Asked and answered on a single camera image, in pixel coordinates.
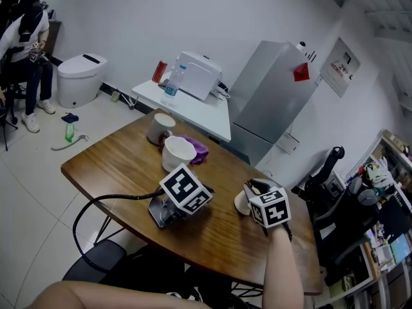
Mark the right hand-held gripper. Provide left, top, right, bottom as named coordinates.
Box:
left=243, top=178, right=292, bottom=230

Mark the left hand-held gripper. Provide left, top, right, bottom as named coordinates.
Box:
left=147, top=162, right=215, bottom=230

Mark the white container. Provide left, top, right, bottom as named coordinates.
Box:
left=162, top=136, right=198, bottom=173

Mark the person's left forearm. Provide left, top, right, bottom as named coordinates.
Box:
left=27, top=280, right=210, bottom=309

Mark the person's right forearm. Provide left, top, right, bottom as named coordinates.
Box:
left=261, top=223, right=305, bottom=309

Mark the person's right hand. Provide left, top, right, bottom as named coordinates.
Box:
left=233, top=190, right=252, bottom=217

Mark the purple cloth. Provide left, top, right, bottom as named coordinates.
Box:
left=175, top=135, right=210, bottom=167

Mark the white paper label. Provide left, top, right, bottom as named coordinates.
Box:
left=276, top=131, right=301, bottom=155

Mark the white cylindrical canister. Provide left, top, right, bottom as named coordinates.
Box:
left=146, top=113, right=177, bottom=146

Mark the black office chair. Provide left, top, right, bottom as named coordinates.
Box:
left=290, top=145, right=381, bottom=267

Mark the white side table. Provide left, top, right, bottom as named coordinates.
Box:
left=131, top=71, right=232, bottom=143

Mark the person's dark clothing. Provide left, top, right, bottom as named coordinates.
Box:
left=106, top=243, right=265, bottom=309

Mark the black metal table leg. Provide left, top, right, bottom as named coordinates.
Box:
left=93, top=216, right=125, bottom=245

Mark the clear water bottle blue label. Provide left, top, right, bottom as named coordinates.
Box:
left=160, top=64, right=187, bottom=107

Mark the grey refrigerator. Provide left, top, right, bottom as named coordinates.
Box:
left=225, top=40, right=320, bottom=167

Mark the white green patterned helmet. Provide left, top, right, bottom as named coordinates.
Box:
left=362, top=161, right=395, bottom=193

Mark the black stool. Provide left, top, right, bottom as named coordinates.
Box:
left=62, top=239, right=127, bottom=283

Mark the white box appliance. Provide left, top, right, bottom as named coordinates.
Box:
left=172, top=51, right=223, bottom=102

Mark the red drink can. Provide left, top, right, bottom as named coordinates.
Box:
left=151, top=61, right=169, bottom=84

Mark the cluttered storage shelf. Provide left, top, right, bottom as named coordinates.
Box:
left=321, top=128, right=412, bottom=309

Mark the red paper sticker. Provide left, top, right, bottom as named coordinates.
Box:
left=293, top=62, right=311, bottom=82

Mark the white toilet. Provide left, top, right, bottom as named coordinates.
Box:
left=57, top=53, right=109, bottom=109

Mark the dark wooden cabinet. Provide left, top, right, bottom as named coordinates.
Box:
left=47, top=19, right=62, bottom=61

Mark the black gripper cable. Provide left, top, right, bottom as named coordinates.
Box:
left=72, top=187, right=167, bottom=274

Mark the white curved hose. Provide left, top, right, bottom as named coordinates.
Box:
left=50, top=134, right=89, bottom=152

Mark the white wall panel box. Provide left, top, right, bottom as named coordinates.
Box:
left=319, top=37, right=362, bottom=99

